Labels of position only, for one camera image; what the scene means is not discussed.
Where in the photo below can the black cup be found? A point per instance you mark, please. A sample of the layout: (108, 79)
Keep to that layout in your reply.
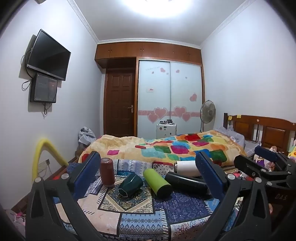
(186, 184)

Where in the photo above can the lime green cup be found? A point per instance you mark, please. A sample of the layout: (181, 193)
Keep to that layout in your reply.
(157, 183)

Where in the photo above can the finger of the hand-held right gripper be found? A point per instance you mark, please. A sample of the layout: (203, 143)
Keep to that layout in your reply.
(269, 154)
(251, 167)

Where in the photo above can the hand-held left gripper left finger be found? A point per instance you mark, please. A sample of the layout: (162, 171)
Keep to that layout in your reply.
(87, 171)

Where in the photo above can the small black wall monitor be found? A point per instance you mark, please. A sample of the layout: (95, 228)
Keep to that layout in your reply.
(43, 88)

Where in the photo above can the ceiling lamp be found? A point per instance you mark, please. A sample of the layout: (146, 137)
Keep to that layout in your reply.
(163, 5)

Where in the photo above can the brown wooden door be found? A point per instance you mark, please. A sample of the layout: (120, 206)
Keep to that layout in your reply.
(119, 102)

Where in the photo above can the wall socket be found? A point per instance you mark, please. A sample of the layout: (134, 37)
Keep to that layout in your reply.
(44, 164)

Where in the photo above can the blue patterned blanket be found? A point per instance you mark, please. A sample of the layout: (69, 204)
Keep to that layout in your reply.
(129, 215)

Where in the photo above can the red-brown cup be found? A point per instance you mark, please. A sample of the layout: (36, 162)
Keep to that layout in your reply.
(107, 172)

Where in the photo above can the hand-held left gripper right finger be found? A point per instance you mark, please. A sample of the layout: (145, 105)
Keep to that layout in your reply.
(211, 174)

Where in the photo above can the white box appliance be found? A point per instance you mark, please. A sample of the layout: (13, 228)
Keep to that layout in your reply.
(166, 129)

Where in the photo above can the wall-mounted black television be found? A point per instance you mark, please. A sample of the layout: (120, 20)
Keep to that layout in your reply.
(49, 55)

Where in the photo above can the white cup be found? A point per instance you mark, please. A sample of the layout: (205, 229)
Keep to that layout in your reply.
(187, 170)

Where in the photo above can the wooden bed headboard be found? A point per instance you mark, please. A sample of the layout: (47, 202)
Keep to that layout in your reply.
(266, 129)

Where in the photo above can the dark green faceted cup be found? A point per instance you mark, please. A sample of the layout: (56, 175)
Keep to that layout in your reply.
(130, 185)

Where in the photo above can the standing fan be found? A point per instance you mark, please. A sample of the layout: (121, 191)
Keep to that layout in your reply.
(207, 112)

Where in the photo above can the colourful patchwork quilt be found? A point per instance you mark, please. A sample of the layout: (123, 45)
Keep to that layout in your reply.
(161, 148)

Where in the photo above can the wooden wardrobe with glass doors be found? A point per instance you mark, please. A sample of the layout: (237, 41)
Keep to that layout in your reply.
(171, 92)

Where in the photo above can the yellow foam tube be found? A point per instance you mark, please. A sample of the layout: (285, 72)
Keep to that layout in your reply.
(39, 153)

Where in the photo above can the grey clothes pile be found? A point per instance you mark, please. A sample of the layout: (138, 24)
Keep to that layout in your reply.
(86, 136)

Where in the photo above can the grey printed pillow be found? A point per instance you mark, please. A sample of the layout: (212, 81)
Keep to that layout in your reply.
(230, 136)

